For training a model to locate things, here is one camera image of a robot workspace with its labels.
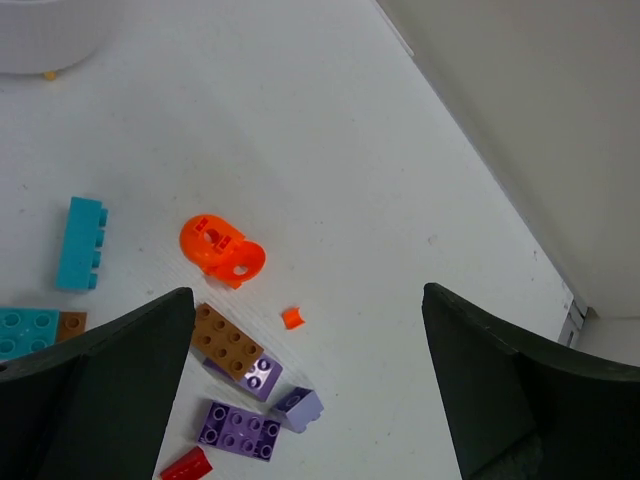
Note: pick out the small orange curved piece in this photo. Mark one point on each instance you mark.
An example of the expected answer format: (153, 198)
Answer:
(292, 318)

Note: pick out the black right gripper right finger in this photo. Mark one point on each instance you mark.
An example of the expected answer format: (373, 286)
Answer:
(520, 406)

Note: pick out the brown 2x4 lego plate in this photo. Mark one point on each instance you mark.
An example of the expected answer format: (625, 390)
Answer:
(223, 342)

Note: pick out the purple 2x4 lego plate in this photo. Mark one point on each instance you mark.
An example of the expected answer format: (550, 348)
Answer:
(239, 431)

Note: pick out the white divided round container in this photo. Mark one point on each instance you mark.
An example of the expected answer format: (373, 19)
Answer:
(44, 36)

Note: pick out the small red curved piece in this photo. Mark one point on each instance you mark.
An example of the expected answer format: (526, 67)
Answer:
(193, 465)

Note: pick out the small brown lego brick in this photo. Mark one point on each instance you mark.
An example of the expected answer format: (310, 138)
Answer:
(70, 325)

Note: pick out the orange figure-eight lego piece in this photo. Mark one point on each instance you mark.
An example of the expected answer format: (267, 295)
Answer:
(220, 250)

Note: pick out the long teal lego brick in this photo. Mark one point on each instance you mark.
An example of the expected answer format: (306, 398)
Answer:
(82, 242)

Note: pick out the light purple 2x2 brick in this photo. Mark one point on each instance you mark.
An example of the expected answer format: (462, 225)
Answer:
(297, 409)

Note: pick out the teal 2x2 lego brick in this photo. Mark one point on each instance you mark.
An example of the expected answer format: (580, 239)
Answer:
(26, 330)

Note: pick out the light purple sloped brick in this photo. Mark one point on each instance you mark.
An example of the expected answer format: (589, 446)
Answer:
(258, 381)

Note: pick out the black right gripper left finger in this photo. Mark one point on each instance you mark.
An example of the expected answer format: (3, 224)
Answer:
(96, 406)

